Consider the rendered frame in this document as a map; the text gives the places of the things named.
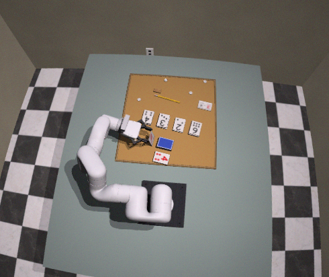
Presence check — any dark blue card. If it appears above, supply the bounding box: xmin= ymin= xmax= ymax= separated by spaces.
xmin=157 ymin=137 xmax=174 ymax=150

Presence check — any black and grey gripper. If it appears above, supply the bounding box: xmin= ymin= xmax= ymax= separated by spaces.
xmin=120 ymin=119 xmax=152 ymax=145

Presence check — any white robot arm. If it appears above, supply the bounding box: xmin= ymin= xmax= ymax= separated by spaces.
xmin=77 ymin=114 xmax=173 ymax=223

